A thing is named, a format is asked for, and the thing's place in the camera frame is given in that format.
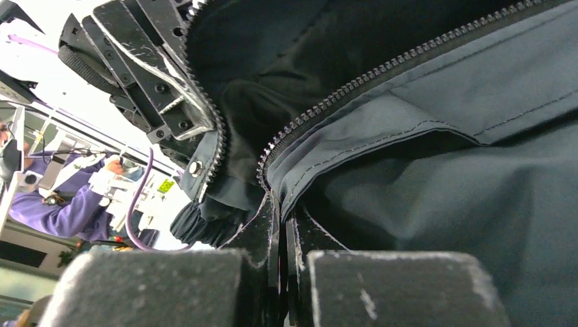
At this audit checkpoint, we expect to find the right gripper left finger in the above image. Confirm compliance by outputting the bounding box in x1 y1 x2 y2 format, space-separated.
40 196 281 327

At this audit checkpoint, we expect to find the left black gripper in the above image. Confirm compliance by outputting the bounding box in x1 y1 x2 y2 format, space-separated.
58 1 217 167

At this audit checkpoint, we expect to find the person in purple sweater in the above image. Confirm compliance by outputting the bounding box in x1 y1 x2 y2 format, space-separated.
0 121 159 247

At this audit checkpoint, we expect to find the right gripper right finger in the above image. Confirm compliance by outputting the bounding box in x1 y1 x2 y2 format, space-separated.
286 209 510 326

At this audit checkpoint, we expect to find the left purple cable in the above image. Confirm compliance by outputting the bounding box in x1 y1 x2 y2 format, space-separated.
7 34 191 253

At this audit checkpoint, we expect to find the grey to black gradient jacket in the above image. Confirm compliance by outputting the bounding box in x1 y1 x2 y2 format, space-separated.
171 1 577 326

